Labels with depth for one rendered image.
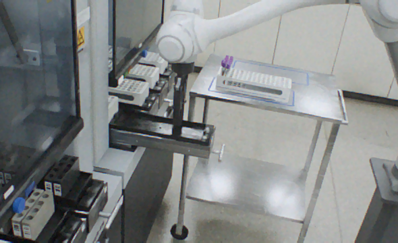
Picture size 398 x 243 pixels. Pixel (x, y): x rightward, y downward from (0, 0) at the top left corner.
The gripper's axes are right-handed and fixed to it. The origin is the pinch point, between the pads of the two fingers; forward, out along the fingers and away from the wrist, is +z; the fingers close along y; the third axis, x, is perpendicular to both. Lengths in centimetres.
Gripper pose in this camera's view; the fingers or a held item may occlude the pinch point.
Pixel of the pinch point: (178, 113)
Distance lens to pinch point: 148.2
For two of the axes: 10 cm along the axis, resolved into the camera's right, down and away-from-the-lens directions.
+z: -1.0, 8.6, 5.0
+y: -1.8, 4.8, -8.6
